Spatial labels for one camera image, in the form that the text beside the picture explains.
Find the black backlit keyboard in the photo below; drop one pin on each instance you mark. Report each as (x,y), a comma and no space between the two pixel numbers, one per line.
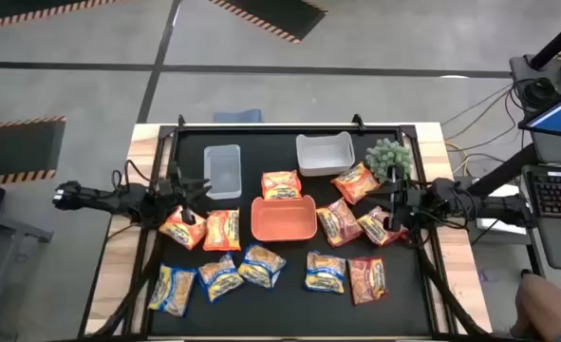
(557,192)

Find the grey metal desk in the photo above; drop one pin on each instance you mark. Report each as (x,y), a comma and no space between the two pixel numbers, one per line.
(19,228)

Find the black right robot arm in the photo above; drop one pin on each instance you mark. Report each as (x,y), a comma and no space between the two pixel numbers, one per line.
(479,209)

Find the computer monitor blue screen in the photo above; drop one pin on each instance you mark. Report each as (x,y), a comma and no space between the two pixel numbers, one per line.
(560,119)

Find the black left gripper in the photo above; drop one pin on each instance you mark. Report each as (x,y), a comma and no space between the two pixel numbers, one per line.
(173,190)

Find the white paper sheet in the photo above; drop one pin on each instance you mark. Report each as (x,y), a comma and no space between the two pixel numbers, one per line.
(498,227)

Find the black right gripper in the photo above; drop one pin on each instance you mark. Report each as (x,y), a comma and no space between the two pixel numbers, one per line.
(410,197)

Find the blue Maruchan ramen packet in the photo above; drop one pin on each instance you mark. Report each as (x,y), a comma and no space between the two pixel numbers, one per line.
(325,271)
(261,266)
(219,278)
(172,290)

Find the black hazard-striped floor mat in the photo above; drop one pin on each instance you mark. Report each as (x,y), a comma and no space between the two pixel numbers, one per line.
(285,16)
(14,9)
(14,149)

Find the black aluminium table frame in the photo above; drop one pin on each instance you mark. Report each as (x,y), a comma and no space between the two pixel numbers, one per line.
(407,132)

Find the white plastic bin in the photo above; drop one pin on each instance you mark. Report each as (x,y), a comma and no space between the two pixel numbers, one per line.
(325,154)

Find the pink Maruchan ramen packet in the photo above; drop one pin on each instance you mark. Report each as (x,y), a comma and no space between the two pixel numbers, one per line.
(375,230)
(339,223)
(367,280)

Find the green artificial plant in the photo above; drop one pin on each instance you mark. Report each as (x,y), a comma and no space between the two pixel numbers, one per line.
(384,154)

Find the grey equipment cart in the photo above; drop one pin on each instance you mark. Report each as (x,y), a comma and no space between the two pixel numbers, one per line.
(522,66)

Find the person's leg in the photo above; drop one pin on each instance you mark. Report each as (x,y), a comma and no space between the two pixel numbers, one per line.
(546,309)

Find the translucent grey plastic bin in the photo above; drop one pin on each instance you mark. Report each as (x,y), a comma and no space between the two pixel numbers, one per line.
(223,171)

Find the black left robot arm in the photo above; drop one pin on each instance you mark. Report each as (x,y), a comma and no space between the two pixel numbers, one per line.
(99,197)

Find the black frame clamp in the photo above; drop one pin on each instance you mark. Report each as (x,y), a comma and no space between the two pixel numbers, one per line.
(357,121)
(181,121)

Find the orange plastic bin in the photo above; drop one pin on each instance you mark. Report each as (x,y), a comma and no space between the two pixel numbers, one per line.
(284,221)

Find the orange Maruchan ramen packet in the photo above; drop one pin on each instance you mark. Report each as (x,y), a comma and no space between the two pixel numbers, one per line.
(353,183)
(175,233)
(281,185)
(222,230)

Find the black table mat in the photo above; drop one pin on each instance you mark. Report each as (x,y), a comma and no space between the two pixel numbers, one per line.
(280,313)

